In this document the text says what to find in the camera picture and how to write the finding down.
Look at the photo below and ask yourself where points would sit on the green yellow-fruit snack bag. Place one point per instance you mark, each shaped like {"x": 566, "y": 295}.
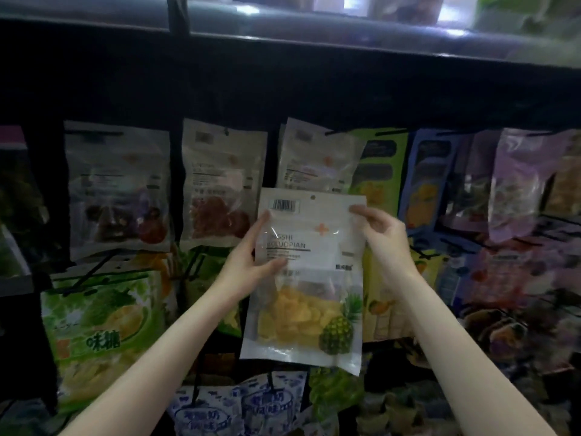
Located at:
{"x": 100, "y": 340}
{"x": 204, "y": 277}

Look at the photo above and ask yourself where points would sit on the gold egg tart candy bag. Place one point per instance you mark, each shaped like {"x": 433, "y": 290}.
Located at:
{"x": 567, "y": 186}

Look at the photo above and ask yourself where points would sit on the person's right forearm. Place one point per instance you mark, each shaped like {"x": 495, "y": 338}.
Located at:
{"x": 472, "y": 358}

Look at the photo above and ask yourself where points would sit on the person's left forearm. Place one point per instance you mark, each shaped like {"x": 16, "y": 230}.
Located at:
{"x": 145, "y": 377}

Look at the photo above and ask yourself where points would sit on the row of white blue pouches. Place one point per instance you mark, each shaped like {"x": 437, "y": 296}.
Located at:
{"x": 236, "y": 404}

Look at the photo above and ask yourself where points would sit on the blue yellow curvy snack bag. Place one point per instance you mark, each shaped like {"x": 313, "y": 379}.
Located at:
{"x": 495, "y": 336}

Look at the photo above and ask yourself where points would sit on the person's right hand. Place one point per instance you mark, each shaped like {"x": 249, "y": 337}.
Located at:
{"x": 388, "y": 242}

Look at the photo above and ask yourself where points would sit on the clear dark-fruit snack bag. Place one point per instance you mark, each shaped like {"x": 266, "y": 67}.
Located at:
{"x": 222, "y": 186}
{"x": 118, "y": 195}

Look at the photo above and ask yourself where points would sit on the pink marshmallow packet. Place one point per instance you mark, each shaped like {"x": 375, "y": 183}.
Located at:
{"x": 522, "y": 181}

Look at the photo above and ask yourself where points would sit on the blue dried mango packet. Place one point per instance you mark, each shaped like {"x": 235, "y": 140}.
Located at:
{"x": 427, "y": 186}

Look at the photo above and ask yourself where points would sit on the person's left hand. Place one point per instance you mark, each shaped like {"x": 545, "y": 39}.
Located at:
{"x": 243, "y": 263}

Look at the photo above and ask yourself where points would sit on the green dried mango packet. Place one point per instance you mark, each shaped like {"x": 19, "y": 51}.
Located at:
{"x": 386, "y": 172}

